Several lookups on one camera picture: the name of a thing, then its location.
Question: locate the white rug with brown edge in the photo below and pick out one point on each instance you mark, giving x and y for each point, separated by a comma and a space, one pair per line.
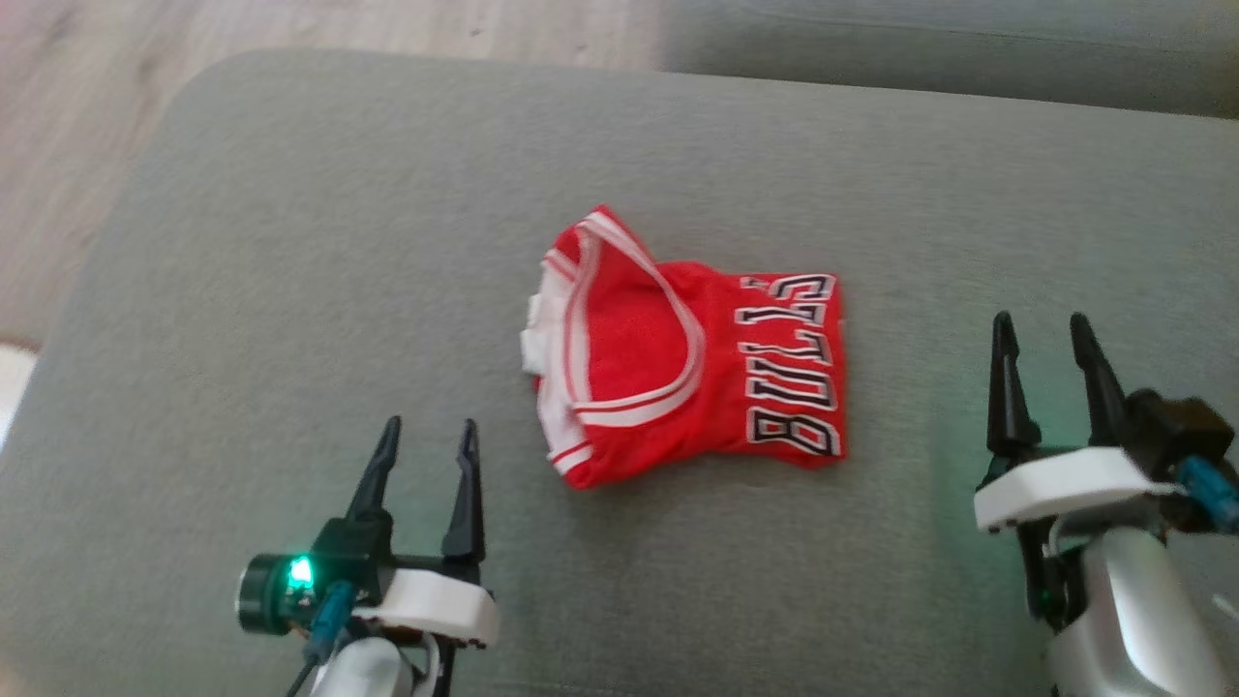
12, 387

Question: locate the black wrist camera unit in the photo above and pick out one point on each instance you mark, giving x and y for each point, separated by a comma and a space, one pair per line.
1171, 426
353, 552

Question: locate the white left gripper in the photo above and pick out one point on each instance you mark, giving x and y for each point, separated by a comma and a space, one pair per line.
440, 605

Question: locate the red and white basketball jersey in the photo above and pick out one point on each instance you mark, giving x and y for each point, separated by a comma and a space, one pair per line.
639, 358

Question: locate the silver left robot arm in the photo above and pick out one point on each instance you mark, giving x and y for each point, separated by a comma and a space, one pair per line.
363, 673

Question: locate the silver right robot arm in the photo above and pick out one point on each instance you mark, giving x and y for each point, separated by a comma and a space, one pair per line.
1133, 620

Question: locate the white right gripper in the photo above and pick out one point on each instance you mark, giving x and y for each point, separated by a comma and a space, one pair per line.
1065, 479

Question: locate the grey sofa seat cushion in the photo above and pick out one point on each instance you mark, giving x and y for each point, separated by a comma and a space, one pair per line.
968, 48
290, 290

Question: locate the black left wrist camera unit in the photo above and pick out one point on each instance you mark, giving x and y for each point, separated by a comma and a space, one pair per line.
353, 552

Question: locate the black right wrist camera unit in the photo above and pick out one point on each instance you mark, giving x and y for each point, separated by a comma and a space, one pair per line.
1171, 426

